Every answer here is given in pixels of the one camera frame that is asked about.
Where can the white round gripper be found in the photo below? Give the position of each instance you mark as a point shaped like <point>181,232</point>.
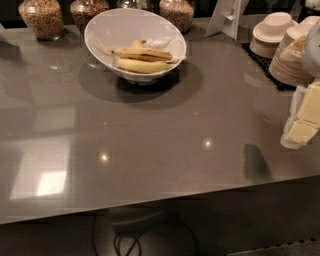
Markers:
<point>312,50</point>

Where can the banana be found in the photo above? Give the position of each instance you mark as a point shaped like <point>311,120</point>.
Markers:
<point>143,54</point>
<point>143,67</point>
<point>138,44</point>

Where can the white paper napkin in bowl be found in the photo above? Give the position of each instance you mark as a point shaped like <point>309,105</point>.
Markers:
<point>170,45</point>

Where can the white tilted bowl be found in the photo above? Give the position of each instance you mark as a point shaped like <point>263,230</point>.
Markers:
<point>120,28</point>

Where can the front stack of paper bowls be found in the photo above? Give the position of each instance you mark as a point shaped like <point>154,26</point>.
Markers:
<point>286,65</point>

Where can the stack of paper bowls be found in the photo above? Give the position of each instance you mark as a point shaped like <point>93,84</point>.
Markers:
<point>268,34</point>
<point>286,65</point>

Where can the black rubber mat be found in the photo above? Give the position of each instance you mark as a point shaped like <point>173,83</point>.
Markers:
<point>264,64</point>

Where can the rear stack of paper bowls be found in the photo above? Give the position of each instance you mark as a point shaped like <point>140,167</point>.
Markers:
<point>268,34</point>

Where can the rightmost glass cereal jar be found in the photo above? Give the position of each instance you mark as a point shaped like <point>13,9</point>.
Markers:
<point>179,12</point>

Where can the glass cereal jar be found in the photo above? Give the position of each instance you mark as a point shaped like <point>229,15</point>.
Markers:
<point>43,18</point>
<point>83,11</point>
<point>179,12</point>

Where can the leftmost glass cereal jar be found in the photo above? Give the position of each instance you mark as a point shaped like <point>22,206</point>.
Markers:
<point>43,18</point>

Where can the white paper at left edge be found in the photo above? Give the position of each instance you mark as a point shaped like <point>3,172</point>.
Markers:
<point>5,38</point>

